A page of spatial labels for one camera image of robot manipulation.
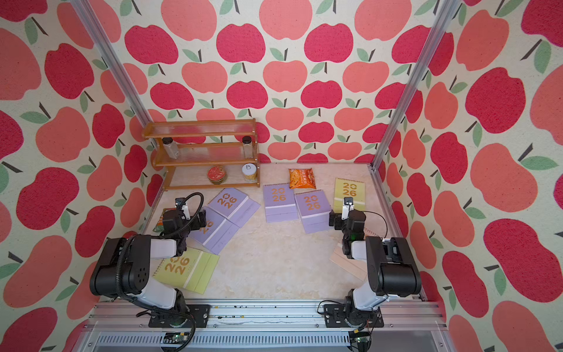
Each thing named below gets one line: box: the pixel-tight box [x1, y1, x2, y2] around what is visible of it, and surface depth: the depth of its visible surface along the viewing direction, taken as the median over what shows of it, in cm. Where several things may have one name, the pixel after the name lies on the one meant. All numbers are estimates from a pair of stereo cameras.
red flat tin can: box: [206, 165, 226, 185], surface depth 114 cm
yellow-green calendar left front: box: [152, 247, 220, 295], surface depth 86 cm
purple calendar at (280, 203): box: [262, 182, 299, 223], surface depth 107 cm
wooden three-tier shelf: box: [141, 118, 261, 191], surface depth 114 cm
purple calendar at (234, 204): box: [207, 187, 261, 229], surface depth 106 cm
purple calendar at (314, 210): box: [294, 189, 332, 234], surface depth 104 cm
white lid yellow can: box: [241, 162, 258, 183], surface depth 113 cm
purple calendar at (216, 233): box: [189, 206, 240, 256], surface depth 96 cm
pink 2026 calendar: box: [329, 243, 368, 282], surface depth 88 cm
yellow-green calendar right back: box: [333, 177, 366, 214], surface depth 110 cm
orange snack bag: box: [288, 167, 317, 190], surface depth 113 cm
